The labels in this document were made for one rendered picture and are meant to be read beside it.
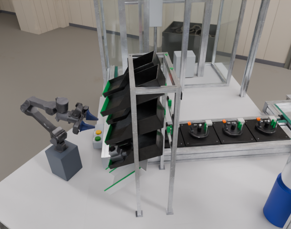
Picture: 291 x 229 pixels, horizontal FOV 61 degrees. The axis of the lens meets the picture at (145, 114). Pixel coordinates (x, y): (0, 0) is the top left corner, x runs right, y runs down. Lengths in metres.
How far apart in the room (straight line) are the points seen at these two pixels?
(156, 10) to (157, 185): 1.51
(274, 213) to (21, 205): 1.39
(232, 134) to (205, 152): 0.25
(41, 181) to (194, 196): 0.96
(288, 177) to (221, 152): 0.54
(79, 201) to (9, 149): 2.07
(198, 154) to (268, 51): 4.02
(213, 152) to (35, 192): 1.16
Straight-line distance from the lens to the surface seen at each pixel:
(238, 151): 1.80
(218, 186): 1.65
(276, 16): 5.31
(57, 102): 1.32
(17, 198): 1.74
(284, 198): 1.43
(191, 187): 1.61
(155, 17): 2.40
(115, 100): 1.11
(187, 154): 1.70
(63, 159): 1.58
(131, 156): 1.18
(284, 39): 5.40
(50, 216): 1.58
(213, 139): 1.78
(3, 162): 3.37
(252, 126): 1.99
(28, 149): 3.41
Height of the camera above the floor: 2.12
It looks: 36 degrees down
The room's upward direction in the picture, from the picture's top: 1 degrees counter-clockwise
